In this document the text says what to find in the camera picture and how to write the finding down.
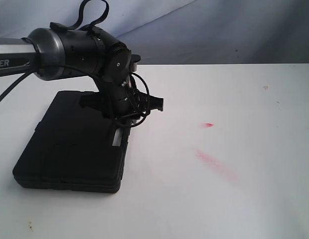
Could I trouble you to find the black plastic tool case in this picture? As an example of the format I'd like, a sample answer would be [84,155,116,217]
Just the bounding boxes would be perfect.
[12,91,130,193]

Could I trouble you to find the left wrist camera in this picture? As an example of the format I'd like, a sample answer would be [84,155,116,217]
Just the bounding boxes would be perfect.
[129,54,141,72]

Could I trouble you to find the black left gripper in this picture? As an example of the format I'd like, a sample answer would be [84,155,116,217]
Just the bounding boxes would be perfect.
[79,80,163,122]

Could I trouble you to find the white backdrop cloth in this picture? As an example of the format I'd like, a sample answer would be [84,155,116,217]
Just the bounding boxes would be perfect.
[0,0,309,65]

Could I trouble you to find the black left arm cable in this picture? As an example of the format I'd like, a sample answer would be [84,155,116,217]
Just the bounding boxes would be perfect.
[0,0,152,125]

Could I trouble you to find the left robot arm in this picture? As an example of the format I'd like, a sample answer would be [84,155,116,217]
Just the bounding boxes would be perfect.
[0,24,163,120]

